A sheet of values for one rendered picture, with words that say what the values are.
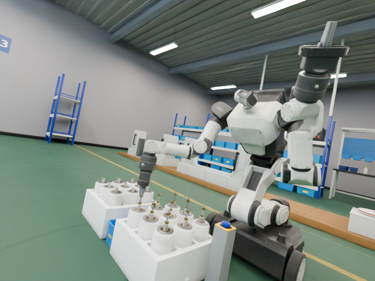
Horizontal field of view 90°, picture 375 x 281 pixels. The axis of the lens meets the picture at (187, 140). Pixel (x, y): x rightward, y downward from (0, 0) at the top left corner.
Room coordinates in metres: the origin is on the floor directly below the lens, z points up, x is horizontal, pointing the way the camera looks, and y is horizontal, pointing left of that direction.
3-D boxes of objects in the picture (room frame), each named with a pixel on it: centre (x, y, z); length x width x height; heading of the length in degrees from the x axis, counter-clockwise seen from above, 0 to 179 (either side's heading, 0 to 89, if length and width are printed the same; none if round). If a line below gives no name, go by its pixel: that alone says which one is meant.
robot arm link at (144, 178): (1.00, 0.19, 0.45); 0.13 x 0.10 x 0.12; 4
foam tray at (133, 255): (0.99, 0.02, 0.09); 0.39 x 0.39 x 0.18; 43
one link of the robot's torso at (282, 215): (1.36, -0.68, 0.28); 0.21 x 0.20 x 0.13; 135
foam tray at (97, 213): (1.38, 0.38, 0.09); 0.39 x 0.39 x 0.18; 44
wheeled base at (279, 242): (1.34, -0.65, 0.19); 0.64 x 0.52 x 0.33; 135
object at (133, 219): (1.00, 0.18, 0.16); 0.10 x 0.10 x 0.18
